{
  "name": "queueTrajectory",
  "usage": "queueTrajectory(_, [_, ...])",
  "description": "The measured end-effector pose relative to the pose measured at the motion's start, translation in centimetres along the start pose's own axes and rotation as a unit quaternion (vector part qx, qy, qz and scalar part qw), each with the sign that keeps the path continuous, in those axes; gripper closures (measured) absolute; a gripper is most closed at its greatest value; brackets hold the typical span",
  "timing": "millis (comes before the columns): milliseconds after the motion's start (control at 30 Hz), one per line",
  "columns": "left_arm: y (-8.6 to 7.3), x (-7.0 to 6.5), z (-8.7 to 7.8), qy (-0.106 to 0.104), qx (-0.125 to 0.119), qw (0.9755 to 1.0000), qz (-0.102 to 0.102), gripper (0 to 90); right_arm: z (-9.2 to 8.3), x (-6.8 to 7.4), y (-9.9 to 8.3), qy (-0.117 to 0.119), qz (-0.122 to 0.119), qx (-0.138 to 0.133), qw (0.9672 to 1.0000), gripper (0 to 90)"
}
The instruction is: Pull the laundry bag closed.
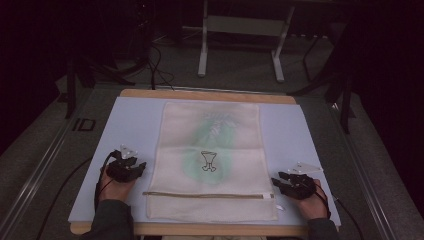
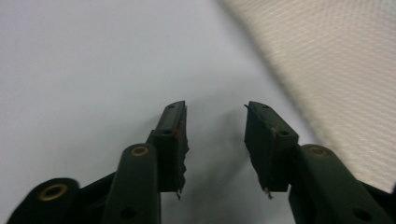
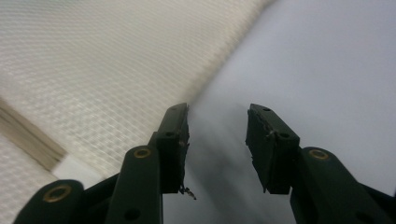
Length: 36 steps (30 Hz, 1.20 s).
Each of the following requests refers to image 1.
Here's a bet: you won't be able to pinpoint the metal floor rail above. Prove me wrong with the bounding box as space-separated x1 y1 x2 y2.
0 114 88 240
327 101 398 240

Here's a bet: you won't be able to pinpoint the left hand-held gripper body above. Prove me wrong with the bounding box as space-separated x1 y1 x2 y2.
105 143 145 184

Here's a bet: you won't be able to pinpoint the black floor cables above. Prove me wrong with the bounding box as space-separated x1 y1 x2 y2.
126 41 176 92

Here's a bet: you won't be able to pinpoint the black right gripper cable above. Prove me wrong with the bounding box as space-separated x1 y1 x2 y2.
314 184 365 240

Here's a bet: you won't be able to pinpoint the person's right hand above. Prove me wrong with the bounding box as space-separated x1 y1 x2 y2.
294 178 330 221

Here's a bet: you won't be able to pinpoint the green garment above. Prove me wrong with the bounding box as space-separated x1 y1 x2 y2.
181 111 240 185

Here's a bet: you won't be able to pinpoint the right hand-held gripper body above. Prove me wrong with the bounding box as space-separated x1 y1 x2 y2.
283 161 324 201

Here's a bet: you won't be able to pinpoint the white mesh laundry bag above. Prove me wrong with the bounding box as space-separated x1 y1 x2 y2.
142 101 279 224

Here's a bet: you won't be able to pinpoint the white metal stand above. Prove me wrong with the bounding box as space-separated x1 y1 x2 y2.
197 0 296 84

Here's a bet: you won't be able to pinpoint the pale blue board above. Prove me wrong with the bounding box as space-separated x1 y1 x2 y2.
67 96 342 228

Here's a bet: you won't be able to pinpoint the wooden table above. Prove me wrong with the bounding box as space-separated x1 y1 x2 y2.
69 88 340 238

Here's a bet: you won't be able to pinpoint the black stand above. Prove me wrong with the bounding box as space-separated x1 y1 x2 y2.
287 33 357 135
64 54 137 120

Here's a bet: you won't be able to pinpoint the person's left hand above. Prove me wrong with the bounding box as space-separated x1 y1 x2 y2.
98 165 137 203

